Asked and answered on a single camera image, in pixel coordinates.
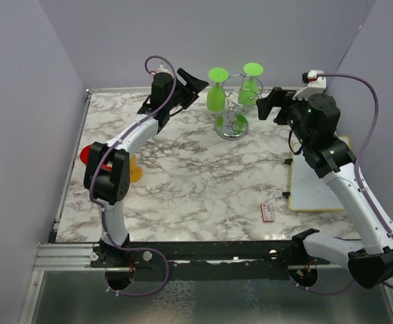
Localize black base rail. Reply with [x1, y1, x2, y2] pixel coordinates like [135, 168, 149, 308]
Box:
[90, 240, 328, 281]

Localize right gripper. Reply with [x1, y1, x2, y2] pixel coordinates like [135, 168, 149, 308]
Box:
[257, 86, 316, 147]

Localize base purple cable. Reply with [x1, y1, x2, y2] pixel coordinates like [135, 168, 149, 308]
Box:
[294, 269, 358, 295]
[104, 248, 172, 298]

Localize small whiteboard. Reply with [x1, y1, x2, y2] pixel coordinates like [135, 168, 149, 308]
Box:
[283, 154, 344, 212]

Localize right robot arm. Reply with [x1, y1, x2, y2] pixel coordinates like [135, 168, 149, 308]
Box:
[256, 87, 393, 289]

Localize green wine glass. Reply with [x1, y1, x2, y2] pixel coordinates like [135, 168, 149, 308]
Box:
[207, 67, 229, 113]
[238, 62, 264, 106]

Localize red wine glass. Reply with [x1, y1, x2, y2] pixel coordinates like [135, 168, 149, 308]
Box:
[80, 144, 115, 171]

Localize orange wine glass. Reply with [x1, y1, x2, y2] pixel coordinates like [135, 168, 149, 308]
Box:
[130, 155, 142, 183]

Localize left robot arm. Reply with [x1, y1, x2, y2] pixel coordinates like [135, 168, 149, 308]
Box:
[84, 68, 209, 267]

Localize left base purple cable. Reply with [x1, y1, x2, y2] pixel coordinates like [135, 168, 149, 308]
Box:
[104, 248, 172, 298]

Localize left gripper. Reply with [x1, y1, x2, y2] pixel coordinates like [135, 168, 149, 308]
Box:
[166, 68, 209, 111]

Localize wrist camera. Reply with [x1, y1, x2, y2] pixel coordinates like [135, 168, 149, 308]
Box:
[150, 65, 172, 75]
[293, 70, 327, 100]

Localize chrome wine glass rack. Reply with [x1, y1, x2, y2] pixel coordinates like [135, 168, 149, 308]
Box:
[214, 72, 264, 141]

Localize red white eraser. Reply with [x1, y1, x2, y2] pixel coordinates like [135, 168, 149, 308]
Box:
[261, 203, 274, 222]

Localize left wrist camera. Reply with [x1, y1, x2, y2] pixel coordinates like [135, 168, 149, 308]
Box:
[150, 65, 172, 75]

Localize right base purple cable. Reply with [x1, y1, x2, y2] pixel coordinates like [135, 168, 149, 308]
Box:
[294, 269, 358, 295]

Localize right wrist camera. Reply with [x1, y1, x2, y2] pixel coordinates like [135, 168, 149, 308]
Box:
[293, 70, 327, 100]

